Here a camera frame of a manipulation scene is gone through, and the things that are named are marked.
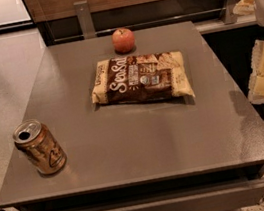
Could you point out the red apple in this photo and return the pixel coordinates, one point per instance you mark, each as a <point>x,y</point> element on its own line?
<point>123,40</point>

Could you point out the orange soda can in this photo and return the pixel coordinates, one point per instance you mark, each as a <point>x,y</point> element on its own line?
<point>35,140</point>

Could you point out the brown sea salt chip bag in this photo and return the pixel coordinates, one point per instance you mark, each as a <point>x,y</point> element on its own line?
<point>141,78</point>

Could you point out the left metal wall bracket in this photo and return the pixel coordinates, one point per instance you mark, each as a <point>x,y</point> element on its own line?
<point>85,19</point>

